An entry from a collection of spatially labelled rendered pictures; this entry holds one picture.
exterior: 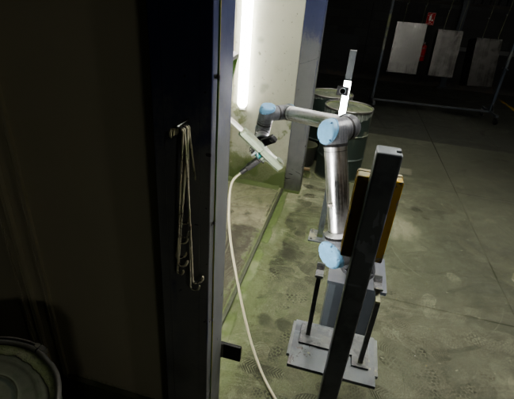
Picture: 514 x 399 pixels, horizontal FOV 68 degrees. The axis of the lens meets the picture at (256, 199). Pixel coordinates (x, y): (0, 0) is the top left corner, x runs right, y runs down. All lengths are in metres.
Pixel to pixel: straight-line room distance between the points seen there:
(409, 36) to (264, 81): 5.14
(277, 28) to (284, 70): 0.38
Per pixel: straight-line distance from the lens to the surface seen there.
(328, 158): 1.85
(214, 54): 1.05
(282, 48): 3.94
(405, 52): 8.70
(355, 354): 1.57
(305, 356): 1.52
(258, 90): 4.05
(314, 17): 3.88
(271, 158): 2.07
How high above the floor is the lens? 1.94
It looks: 28 degrees down
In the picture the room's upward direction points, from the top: 5 degrees clockwise
